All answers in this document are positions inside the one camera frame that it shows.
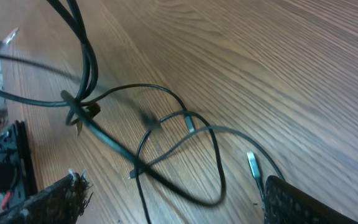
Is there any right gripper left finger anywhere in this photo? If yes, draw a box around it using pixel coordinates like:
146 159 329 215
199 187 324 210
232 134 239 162
0 170 92 224

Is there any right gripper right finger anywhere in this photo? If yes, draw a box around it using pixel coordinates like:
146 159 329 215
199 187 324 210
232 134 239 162
264 175 358 224

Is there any medium black usb cable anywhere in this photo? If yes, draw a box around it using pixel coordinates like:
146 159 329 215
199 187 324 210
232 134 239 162
128 124 287 200

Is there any short black usb cable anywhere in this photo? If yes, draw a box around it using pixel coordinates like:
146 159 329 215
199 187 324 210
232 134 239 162
65 83 196 138

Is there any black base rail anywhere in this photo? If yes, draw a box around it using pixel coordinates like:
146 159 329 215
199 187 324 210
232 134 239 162
0 121 39 211

